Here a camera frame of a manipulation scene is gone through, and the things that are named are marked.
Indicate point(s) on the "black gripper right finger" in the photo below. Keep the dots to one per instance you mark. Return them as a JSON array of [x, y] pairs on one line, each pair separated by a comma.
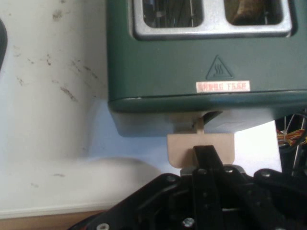
[[263, 201]]

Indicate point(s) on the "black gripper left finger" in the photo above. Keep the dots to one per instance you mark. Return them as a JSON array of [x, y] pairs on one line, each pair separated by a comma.
[[168, 203]]

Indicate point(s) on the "beige toaster lever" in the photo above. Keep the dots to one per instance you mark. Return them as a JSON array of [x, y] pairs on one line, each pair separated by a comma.
[[178, 148]]

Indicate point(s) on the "green two-slot toaster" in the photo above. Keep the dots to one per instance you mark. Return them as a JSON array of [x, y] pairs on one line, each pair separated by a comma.
[[168, 67]]

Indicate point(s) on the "brown bread slice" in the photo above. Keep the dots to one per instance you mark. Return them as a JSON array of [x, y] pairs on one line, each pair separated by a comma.
[[248, 12]]

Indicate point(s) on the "dark rounded object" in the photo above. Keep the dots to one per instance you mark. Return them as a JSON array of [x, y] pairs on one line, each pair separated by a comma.
[[2, 45]]

